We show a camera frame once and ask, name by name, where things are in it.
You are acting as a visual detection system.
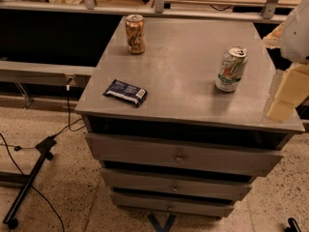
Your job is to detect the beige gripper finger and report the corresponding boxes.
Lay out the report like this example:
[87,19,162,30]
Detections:
[262,22,285,48]
[266,63,309,122]

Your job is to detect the white green 7up can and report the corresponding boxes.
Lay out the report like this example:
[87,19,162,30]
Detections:
[215,45,248,93]

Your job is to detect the orange brown soda can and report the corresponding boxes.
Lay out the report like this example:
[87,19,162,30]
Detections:
[126,14,146,54]

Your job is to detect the grey drawer cabinet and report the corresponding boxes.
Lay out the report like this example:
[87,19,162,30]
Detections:
[76,18,303,218]

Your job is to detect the dark blue snack packet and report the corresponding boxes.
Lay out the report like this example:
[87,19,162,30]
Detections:
[103,79,148,107]

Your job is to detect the blue tape floor marker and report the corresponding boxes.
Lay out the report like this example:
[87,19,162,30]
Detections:
[147,213,178,232]

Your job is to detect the black stand leg with wheels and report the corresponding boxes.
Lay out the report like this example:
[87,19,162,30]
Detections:
[0,136,56,229]

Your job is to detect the black cable on floor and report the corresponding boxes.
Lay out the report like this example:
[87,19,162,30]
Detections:
[0,77,86,232]

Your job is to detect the grey metal shelf rail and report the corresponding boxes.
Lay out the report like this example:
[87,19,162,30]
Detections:
[0,61,94,87]

